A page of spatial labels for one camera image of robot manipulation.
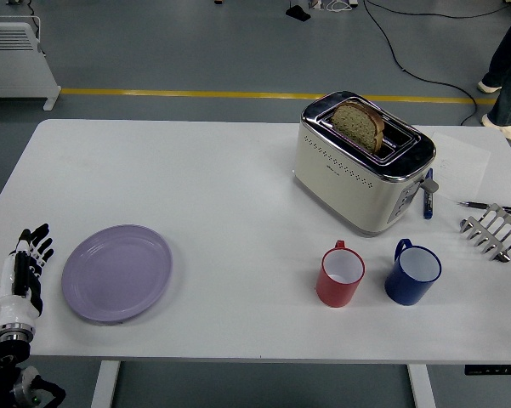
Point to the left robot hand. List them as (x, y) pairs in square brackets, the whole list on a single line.
[(25, 304)]

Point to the purple round plate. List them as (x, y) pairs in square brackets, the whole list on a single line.
[(117, 274)]

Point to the brown bread slice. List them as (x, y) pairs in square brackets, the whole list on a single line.
[(357, 123)]

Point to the white table leg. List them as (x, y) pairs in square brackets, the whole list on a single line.
[(421, 389), (104, 387)]

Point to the white panel heater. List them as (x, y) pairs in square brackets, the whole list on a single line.
[(17, 76)]

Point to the yellow floor tape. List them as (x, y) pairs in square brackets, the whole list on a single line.
[(195, 92)]

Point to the red mug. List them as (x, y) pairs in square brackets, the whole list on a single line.
[(333, 293)]

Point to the cream and chrome toaster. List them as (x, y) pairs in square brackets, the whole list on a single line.
[(344, 178)]

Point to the blue mug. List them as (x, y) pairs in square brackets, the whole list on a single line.
[(401, 289)]

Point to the black floor stand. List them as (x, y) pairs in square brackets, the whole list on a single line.
[(298, 13)]

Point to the blue marker pen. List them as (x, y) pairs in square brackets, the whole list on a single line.
[(427, 208)]

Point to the metal toast rack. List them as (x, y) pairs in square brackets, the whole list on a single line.
[(467, 224)]

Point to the white paper sheet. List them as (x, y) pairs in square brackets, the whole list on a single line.
[(463, 166)]

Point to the black pen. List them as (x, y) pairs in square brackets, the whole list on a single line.
[(476, 205)]

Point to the black table control panel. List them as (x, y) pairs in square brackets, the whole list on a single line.
[(493, 370)]

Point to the person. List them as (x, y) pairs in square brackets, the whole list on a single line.
[(510, 85)]

